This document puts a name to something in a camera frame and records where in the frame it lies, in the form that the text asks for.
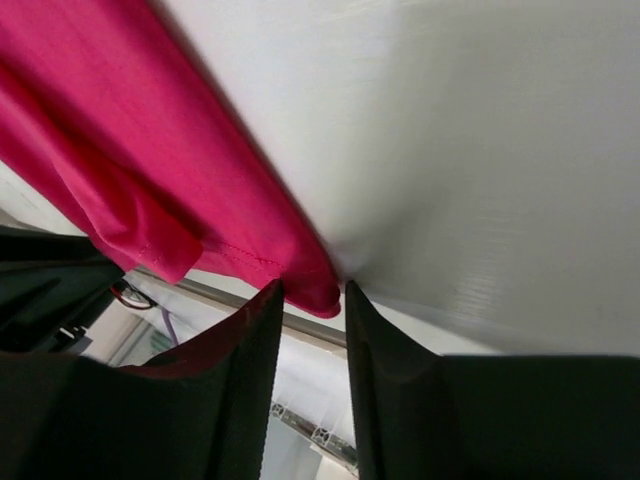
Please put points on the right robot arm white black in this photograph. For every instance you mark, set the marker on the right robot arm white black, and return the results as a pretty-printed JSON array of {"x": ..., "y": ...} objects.
[{"x": 47, "y": 281}]

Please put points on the magenta t shirt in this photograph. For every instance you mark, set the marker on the magenta t shirt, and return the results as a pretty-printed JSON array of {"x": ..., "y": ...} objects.
[{"x": 105, "y": 116}]

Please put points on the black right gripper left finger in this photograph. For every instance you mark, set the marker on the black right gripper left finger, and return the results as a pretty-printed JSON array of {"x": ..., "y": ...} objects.
[{"x": 197, "y": 411}]

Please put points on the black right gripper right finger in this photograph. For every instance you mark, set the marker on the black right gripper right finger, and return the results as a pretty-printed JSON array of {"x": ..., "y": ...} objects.
[{"x": 421, "y": 415}]

